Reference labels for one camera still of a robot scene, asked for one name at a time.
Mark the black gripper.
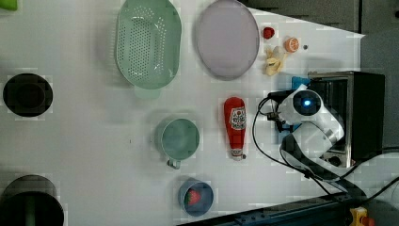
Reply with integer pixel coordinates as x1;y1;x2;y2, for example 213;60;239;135
266;111;285;132

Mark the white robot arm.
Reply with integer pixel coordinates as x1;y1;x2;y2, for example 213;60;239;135
266;85;366;200

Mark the red ketchup bottle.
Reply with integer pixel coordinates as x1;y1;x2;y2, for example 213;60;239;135
223;97;247;161

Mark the toy peeled banana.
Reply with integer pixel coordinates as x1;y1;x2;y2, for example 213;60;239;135
264;46;287;76

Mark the toy orange half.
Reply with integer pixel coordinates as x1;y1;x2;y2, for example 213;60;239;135
284;38;299;53

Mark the small red toy fruit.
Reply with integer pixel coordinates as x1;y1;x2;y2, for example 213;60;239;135
263;27;275;40

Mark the lilac round plate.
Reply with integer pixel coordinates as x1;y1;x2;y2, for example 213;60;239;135
196;0;260;80

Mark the green mug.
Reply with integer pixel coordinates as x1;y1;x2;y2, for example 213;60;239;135
159;119;200;170

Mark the blue small bowl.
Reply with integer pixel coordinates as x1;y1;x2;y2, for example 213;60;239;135
178;178;214;217

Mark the toy strawberry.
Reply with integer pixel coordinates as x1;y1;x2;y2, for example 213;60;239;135
184;188;201;205

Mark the yellow red clamp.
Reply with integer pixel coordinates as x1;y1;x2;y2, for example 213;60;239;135
349;207;375;226

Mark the green perforated colander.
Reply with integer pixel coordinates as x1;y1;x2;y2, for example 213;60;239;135
116;0;182;89

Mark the upper black round base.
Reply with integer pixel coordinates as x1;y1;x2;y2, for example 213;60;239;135
3;73;54;118

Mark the bright green object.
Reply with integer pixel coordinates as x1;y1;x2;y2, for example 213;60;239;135
0;0;18;11

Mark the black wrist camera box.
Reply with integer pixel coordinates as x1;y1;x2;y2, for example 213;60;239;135
267;89;294;103

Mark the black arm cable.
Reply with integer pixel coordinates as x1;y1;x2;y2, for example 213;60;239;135
251;93;399;205

